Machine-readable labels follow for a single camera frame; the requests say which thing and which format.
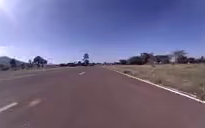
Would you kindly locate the tall lone tree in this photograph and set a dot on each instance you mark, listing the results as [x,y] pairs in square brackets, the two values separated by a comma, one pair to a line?
[86,58]

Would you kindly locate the reddish asphalt road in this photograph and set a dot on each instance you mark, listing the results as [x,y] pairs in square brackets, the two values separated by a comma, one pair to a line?
[100,103]

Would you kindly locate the row of trees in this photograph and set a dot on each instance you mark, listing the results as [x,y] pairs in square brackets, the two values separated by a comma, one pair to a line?
[163,58]

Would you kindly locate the white solid edge line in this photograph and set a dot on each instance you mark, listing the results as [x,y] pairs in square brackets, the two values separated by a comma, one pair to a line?
[163,88]

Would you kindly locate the dry grass field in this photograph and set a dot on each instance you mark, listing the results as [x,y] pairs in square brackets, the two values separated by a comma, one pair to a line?
[180,77]

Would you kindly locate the dry grass verge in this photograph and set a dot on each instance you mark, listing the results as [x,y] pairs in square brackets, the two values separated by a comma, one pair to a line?
[20,70]

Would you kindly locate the white dashed centre line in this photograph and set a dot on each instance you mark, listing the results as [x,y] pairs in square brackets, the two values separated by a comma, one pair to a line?
[3,108]

